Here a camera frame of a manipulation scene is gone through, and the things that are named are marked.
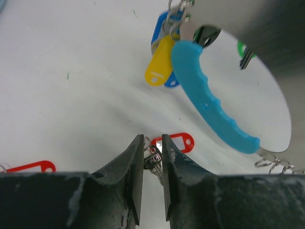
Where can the metal key organizer plate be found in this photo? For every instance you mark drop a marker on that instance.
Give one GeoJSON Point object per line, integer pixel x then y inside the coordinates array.
{"type": "Point", "coordinates": [260, 109]}

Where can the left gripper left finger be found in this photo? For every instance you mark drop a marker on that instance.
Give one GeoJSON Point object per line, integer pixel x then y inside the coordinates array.
{"type": "Point", "coordinates": [109, 198]}

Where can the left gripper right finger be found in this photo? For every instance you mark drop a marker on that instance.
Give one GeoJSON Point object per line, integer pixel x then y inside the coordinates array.
{"type": "Point", "coordinates": [198, 199]}

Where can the blue key tag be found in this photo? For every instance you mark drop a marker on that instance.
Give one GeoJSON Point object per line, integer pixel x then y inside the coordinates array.
{"type": "Point", "coordinates": [159, 32]}

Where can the yellow key tag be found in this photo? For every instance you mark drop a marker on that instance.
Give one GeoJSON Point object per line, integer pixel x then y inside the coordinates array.
{"type": "Point", "coordinates": [160, 67]}

